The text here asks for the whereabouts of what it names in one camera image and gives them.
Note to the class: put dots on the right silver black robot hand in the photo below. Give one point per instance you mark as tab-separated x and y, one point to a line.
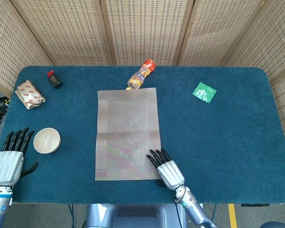
171	174

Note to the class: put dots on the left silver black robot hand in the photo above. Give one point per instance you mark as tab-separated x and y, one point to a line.
7	166

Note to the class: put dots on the white bowl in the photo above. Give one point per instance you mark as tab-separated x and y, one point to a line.
46	140

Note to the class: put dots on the grey woven placemat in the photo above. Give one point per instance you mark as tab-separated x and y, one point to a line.
128	133

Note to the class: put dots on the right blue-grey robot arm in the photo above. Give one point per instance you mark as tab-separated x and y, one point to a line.
194	211

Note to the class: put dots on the blue felt table cover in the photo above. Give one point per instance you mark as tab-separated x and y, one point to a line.
204	142

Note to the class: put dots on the blue-grey robot torso base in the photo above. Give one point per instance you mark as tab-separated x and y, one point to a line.
133	216

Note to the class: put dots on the green tea sachet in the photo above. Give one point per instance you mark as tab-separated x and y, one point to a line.
204	92

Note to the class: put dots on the small black bottle red cap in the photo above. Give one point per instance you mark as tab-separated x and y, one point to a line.
55	81

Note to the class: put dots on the plastic bottle orange label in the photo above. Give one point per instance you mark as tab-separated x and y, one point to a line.
142	73

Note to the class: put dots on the woven bamboo folding screen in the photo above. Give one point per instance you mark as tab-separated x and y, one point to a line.
145	31

